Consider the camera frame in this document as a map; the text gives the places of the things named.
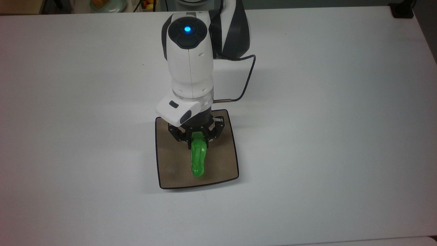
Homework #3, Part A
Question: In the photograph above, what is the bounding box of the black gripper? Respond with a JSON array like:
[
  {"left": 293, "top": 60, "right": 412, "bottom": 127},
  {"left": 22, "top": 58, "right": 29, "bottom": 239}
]
[{"left": 168, "top": 109, "right": 226, "bottom": 151}]

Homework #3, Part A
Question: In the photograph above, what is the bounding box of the green chili pepper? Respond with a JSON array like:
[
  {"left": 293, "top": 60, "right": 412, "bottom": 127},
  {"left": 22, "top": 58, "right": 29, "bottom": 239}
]
[{"left": 190, "top": 133, "right": 208, "bottom": 178}]

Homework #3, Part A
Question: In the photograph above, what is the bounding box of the square brown ceramic plate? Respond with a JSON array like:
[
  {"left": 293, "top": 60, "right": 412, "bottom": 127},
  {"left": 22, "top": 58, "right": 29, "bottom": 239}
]
[{"left": 155, "top": 109, "right": 240, "bottom": 190}]

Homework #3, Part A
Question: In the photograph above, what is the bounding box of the pale green round plate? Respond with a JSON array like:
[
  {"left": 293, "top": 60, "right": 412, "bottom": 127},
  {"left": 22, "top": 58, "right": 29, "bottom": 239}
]
[{"left": 89, "top": 0, "right": 128, "bottom": 14}]

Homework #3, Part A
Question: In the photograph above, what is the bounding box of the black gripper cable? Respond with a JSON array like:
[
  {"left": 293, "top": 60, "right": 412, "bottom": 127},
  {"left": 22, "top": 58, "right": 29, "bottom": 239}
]
[{"left": 212, "top": 54, "right": 257, "bottom": 103}]

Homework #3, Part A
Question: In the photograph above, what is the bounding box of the black camera stand pole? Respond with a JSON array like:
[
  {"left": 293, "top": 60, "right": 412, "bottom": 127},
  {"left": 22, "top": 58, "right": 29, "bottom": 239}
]
[{"left": 389, "top": 2, "right": 414, "bottom": 19}]

